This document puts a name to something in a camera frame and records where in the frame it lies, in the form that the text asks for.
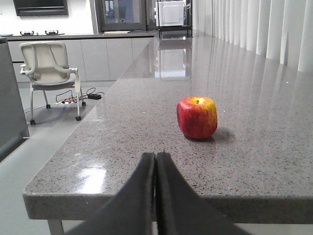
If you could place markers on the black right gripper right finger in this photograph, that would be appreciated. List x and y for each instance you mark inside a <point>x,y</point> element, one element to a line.
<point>180,211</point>

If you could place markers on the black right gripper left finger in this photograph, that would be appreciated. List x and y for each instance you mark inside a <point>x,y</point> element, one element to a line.
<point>129,212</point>

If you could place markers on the red yellow apple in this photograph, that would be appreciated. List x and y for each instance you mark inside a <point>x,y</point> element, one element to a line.
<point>197,117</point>

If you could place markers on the black power adapter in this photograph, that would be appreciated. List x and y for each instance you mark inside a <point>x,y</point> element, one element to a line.
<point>94,96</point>

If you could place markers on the grey kitchen island cabinet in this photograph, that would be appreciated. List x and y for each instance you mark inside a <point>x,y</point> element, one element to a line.
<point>13,127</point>

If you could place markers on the grey base cabinets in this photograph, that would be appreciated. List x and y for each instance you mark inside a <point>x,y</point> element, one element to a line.
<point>97,58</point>

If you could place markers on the white mesh office chair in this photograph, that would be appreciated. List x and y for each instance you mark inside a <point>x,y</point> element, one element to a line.
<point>46,65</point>

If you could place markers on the black metal rack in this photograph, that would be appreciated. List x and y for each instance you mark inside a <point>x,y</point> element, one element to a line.
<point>187,26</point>

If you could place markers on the black gas stove burners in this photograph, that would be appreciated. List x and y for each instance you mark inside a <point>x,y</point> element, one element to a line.
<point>46,33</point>

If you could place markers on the white microwave oven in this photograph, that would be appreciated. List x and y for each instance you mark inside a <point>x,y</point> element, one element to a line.
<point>169,13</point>

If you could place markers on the dark framed window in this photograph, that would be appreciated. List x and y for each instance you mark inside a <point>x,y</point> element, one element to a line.
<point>125,15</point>

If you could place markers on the white curtain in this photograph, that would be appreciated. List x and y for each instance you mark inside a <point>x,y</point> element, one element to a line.
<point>281,30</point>

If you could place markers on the black range hood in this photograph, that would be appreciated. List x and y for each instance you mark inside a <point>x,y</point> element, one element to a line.
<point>41,7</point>

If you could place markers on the white power strip with cables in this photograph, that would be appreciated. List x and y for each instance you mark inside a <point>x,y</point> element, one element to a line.
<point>63,100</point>

